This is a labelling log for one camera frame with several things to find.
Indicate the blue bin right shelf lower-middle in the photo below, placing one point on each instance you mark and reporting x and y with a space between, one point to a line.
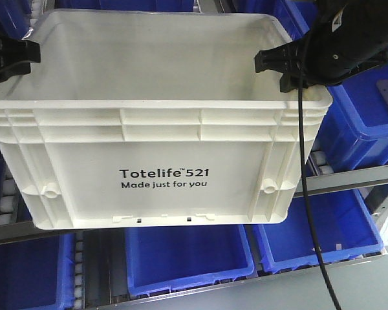
182 257

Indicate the white plastic Totelife tote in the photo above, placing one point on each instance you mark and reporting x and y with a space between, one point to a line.
147 119

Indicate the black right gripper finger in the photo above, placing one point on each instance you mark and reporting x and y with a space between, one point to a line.
284 59
290 82

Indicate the blue bin right shelf upper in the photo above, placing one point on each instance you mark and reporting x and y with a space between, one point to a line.
354 133

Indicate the blue bin right shelf lower-left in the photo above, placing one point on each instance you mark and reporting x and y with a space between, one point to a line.
38 274

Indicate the shelf roller track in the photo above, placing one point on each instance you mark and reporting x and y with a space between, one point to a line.
78 275
319 163

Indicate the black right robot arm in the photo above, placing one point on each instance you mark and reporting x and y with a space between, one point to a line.
345 39

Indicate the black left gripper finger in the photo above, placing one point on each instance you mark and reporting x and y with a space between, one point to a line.
17 55
11 73

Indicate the right shelf lower roller track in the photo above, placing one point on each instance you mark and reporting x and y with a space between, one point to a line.
78 275

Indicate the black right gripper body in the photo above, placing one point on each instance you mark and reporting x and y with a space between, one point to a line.
343 43

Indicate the blue bin right shelf lower-right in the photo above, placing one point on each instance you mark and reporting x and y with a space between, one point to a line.
344 227

